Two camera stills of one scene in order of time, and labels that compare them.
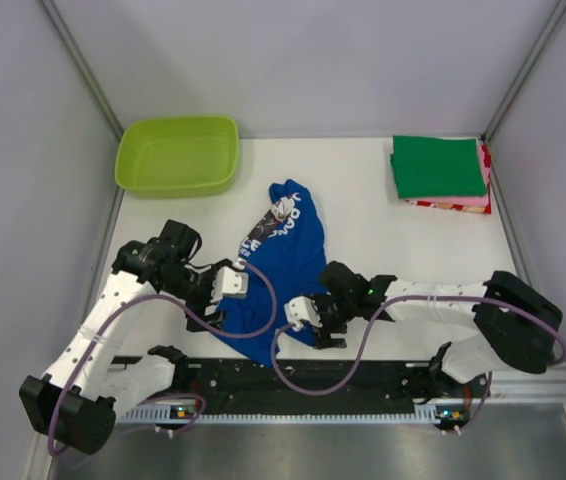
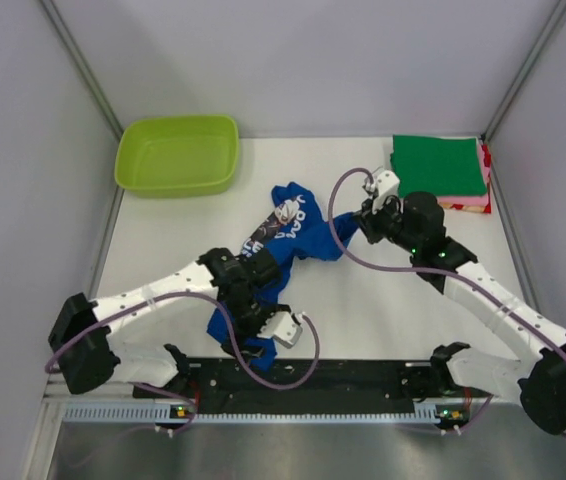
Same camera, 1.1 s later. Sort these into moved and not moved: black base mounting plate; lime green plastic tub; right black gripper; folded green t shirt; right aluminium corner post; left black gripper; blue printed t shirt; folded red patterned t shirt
Moved: right black gripper; left black gripper; blue printed t shirt
Not moved: lime green plastic tub; folded green t shirt; folded red patterned t shirt; black base mounting plate; right aluminium corner post
